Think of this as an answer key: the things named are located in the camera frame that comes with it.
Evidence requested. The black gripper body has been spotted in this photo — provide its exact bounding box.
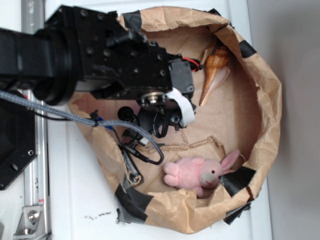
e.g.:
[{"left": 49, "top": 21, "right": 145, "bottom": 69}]
[{"left": 44, "top": 5, "right": 197, "bottom": 128}]

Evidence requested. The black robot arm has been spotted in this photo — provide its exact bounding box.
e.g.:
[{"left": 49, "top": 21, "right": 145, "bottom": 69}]
[{"left": 0, "top": 5, "right": 195, "bottom": 128}]

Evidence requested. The orange spiral seashell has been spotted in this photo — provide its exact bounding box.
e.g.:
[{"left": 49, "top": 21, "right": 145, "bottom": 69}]
[{"left": 199, "top": 45, "right": 230, "bottom": 106}]

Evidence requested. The brown paper bag bin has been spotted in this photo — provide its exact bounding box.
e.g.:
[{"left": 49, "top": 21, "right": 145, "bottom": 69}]
[{"left": 79, "top": 6, "right": 282, "bottom": 234}]

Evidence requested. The pink plush bunny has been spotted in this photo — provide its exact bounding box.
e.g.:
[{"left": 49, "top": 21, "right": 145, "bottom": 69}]
[{"left": 163, "top": 150, "right": 240, "bottom": 198}]

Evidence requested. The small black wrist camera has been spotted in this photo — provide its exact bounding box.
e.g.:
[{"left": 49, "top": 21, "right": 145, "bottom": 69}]
[{"left": 117, "top": 106, "right": 182, "bottom": 138}]

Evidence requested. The grey braided cable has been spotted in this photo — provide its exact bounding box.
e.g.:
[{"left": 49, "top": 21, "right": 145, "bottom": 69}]
[{"left": 0, "top": 89, "right": 166, "bottom": 166}]

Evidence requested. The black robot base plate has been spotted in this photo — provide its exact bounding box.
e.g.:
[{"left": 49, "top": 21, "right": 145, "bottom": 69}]
[{"left": 0, "top": 99, "right": 37, "bottom": 191}]

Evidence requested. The aluminium extrusion rail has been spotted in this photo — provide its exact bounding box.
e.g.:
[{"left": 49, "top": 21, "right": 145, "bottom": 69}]
[{"left": 21, "top": 0, "right": 52, "bottom": 240}]

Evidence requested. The metal corner bracket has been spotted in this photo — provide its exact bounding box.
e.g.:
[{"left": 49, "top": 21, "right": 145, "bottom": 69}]
[{"left": 13, "top": 205, "right": 48, "bottom": 240}]

